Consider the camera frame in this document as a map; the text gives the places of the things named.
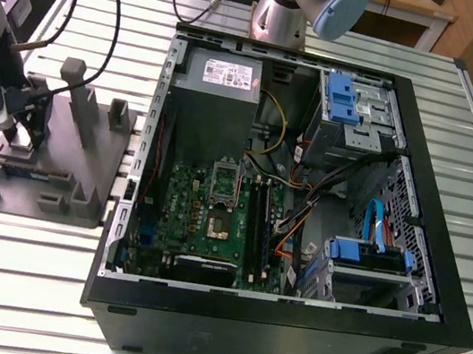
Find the black RAM slot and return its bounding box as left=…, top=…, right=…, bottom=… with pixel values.
left=241, top=178, right=274, bottom=281
left=235, top=177, right=268, bottom=280
left=246, top=179, right=280, bottom=282

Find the RAM stick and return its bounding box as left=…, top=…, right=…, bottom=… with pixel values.
left=0, top=163, right=53, bottom=184
left=252, top=180, right=285, bottom=279

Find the grey metal disk bay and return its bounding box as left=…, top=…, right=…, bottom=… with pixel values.
left=296, top=231, right=450, bottom=322

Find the metal locking lever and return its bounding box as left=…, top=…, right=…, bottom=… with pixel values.
left=234, top=172, right=248, bottom=211

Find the red orange wire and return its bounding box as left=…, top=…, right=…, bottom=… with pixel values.
left=376, top=217, right=399, bottom=251

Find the grey white wire bundle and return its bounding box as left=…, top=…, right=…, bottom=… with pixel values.
left=239, top=151, right=313, bottom=193

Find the yellow wire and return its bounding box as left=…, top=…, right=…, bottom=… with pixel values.
left=246, top=88, right=295, bottom=161

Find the grey metal drive cage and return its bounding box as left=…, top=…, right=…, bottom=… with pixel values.
left=302, top=67, right=417, bottom=181

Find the blue wire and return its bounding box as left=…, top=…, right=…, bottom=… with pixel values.
left=359, top=197, right=397, bottom=253

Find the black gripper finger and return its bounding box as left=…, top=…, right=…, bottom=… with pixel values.
left=2, top=113, right=26, bottom=147
left=13, top=75, right=59, bottom=154

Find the blue expansion slot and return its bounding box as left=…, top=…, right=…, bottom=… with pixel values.
left=137, top=220, right=158, bottom=249

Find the grey parts rack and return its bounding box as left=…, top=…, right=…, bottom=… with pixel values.
left=0, top=45, right=146, bottom=234

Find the black camera cable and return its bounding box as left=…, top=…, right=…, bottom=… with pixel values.
left=16, top=0, right=126, bottom=119

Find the grey power supply unit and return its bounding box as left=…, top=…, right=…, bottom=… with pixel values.
left=158, top=43, right=269, bottom=176

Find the blue disk carrier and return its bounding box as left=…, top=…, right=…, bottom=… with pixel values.
left=321, top=72, right=368, bottom=126
left=323, top=235, right=417, bottom=279

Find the black graphics card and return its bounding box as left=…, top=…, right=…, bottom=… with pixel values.
left=155, top=249, right=240, bottom=290

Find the CPU socket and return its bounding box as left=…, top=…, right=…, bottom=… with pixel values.
left=202, top=211, right=235, bottom=244

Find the green motherboard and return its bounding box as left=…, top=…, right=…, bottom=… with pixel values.
left=125, top=143, right=306, bottom=299

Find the black PC case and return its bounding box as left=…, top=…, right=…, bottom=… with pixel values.
left=73, top=12, right=473, bottom=354

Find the black cable bundle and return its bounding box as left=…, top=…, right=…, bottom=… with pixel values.
left=274, top=135, right=400, bottom=252

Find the metal socket cover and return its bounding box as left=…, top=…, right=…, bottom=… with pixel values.
left=206, top=154, right=247, bottom=212

